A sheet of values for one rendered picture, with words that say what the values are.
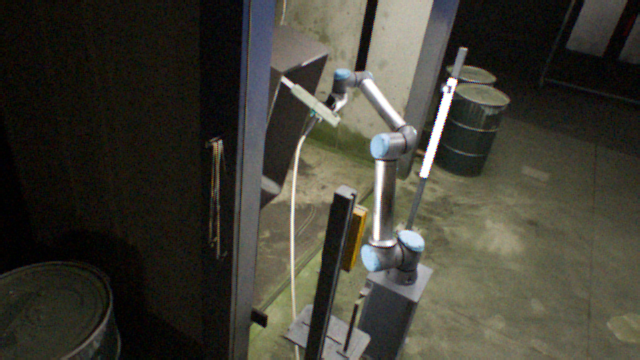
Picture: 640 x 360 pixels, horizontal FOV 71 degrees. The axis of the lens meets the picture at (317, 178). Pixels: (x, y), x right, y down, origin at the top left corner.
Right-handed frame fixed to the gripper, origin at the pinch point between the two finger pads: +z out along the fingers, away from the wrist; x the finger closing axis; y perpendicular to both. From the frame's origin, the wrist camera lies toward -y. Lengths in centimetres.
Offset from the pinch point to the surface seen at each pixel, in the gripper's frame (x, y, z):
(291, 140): 15, 60, -51
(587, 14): -157, -64, -676
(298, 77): 33, 17, -51
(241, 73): 13, -42, 81
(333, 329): -72, 39, 71
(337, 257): -50, -16, 93
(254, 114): 6, -25, 72
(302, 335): -63, 44, 81
